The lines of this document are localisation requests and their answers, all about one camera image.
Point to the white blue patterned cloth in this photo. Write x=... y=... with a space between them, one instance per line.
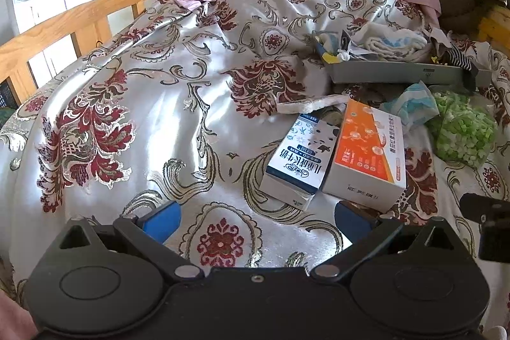
x=389 y=44

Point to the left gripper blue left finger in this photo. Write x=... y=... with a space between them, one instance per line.
x=145 y=236

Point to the blue white crumpled cloth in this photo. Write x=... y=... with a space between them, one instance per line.
x=415 y=106

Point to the navy striped sock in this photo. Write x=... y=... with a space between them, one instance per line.
x=458 y=70

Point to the orange white medicine box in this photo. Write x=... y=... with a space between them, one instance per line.
x=368 y=167

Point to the grey tray with cartoon lining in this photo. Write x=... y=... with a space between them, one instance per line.
x=364 y=68

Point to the blue white medicine box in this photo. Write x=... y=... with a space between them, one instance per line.
x=296 y=171

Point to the bag of green pieces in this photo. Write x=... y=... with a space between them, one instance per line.
x=465 y=129

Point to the wooden bed frame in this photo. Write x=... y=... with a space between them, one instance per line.
x=59 y=33

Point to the floral satin bedspread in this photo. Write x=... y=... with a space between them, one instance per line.
x=180 y=105

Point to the striped pastel cloth pouch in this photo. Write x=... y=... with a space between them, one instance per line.
x=333 y=47

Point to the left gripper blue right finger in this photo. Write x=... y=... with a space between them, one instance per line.
x=369 y=236

